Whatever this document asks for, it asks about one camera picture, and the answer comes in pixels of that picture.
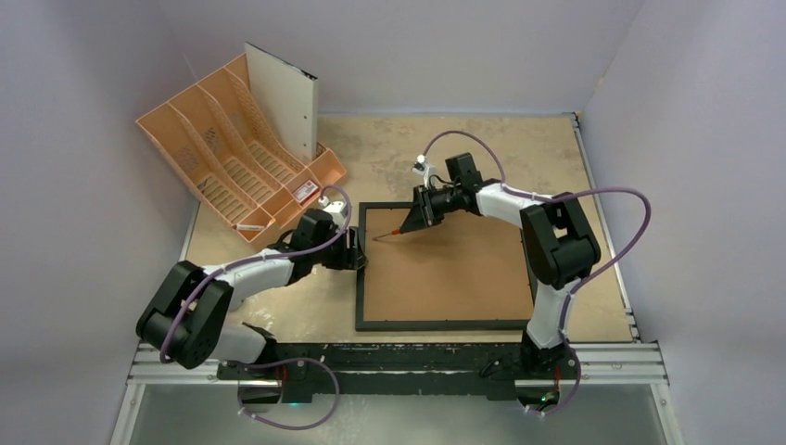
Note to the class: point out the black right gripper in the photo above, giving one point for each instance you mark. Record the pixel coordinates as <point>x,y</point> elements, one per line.
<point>426,207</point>

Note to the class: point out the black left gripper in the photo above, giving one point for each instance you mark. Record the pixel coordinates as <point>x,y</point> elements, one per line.
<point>358,258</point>

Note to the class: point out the black sunflower photo frame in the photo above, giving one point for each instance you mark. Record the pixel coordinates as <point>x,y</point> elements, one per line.
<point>468,273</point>

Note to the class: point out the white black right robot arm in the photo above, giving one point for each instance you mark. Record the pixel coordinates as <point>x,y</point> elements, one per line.
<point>559,245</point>

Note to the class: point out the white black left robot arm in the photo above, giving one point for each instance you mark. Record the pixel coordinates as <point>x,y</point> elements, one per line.
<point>186,318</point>

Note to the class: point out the small red white box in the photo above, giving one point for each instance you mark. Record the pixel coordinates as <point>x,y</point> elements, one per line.
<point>305,191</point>

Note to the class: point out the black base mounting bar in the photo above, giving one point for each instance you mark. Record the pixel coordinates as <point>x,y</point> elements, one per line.
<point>490,370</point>

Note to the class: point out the red white marker pen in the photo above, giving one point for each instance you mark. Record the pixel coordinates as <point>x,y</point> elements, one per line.
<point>250,227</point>

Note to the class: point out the white binder board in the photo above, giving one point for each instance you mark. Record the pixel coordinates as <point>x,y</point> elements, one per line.
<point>288,97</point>

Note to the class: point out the peach plastic file organizer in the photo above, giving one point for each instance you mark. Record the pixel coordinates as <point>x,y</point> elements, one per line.
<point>218,142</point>

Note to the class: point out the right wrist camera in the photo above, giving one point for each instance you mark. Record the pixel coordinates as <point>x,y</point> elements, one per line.
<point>425,170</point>

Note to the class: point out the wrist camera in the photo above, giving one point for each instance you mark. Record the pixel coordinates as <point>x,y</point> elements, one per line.
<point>338,210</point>
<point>425,170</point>

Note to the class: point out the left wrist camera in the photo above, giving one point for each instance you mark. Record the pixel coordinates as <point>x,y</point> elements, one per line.
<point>338,210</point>

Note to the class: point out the aluminium rail frame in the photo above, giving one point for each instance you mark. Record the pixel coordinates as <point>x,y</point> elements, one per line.
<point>185,321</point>

